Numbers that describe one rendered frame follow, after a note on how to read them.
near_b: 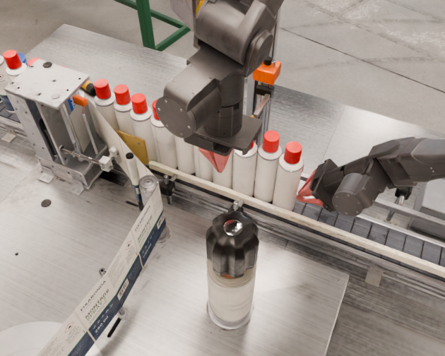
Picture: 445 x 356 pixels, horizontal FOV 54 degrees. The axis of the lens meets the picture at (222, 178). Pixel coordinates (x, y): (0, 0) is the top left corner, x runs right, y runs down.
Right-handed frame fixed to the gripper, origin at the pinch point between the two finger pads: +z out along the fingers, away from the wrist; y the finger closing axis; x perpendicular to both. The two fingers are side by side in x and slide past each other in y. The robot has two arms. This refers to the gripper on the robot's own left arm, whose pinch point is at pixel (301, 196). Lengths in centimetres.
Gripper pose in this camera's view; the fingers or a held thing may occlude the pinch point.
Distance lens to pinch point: 99.3
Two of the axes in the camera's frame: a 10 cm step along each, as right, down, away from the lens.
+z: -5.7, 2.9, 7.7
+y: -4.2, 7.0, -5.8
